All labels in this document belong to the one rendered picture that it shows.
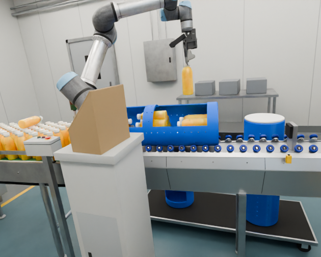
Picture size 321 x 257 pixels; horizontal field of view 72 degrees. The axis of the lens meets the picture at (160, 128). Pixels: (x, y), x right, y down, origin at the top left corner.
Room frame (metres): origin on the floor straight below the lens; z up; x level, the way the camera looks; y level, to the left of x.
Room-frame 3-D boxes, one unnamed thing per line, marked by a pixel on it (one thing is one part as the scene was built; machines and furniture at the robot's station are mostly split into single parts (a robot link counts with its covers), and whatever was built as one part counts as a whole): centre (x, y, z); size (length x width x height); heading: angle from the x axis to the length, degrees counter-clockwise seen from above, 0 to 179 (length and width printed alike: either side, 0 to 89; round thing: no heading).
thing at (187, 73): (1.49, -0.21, 1.38); 0.07 x 0.07 x 0.19
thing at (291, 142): (1.28, -0.79, 1.00); 0.10 x 0.04 x 0.15; 166
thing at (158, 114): (1.49, 0.04, 1.16); 0.19 x 0.07 x 0.07; 76
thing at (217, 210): (1.80, -0.46, 0.08); 1.50 x 0.52 x 0.15; 70
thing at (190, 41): (1.48, -0.23, 1.62); 0.09 x 0.08 x 0.12; 75
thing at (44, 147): (1.38, 0.77, 1.05); 0.20 x 0.10 x 0.10; 76
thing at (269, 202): (1.64, -0.80, 0.59); 0.28 x 0.28 x 0.88
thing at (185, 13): (1.49, -0.21, 1.78); 0.09 x 0.08 x 0.11; 95
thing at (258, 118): (1.64, -0.80, 1.03); 0.28 x 0.28 x 0.01
